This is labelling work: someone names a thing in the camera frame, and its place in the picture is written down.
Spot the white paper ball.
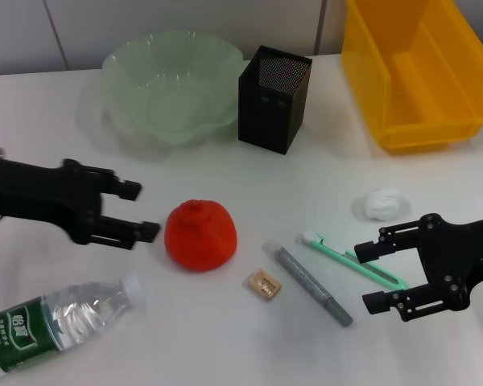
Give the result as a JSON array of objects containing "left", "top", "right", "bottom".
[{"left": 361, "top": 187, "right": 403, "bottom": 221}]

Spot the grey marker pen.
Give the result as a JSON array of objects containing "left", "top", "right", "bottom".
[{"left": 262, "top": 240, "right": 354, "bottom": 329}]

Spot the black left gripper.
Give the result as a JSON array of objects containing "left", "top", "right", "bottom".
[{"left": 0, "top": 154, "right": 162, "bottom": 252}]

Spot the clear green-label water bottle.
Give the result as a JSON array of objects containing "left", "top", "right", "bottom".
[{"left": 0, "top": 273, "right": 147, "bottom": 383}]

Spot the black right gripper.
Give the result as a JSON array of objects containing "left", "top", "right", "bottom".
[{"left": 353, "top": 214, "right": 483, "bottom": 323}]

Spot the red-orange fruit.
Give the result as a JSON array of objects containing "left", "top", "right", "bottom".
[{"left": 163, "top": 199, "right": 238, "bottom": 273}]

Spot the black mesh pen holder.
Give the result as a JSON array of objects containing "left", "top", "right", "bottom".
[{"left": 237, "top": 44, "right": 313, "bottom": 156}]

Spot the beige eraser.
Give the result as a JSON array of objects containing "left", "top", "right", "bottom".
[{"left": 241, "top": 268, "right": 283, "bottom": 302}]

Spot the yellow plastic bin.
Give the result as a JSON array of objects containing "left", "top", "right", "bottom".
[{"left": 341, "top": 0, "right": 483, "bottom": 154}]

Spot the pale green glass fruit bowl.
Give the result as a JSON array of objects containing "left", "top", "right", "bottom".
[{"left": 101, "top": 28, "right": 245, "bottom": 145}]

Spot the mint green utility knife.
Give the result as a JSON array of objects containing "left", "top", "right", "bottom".
[{"left": 297, "top": 229, "right": 410, "bottom": 290}]

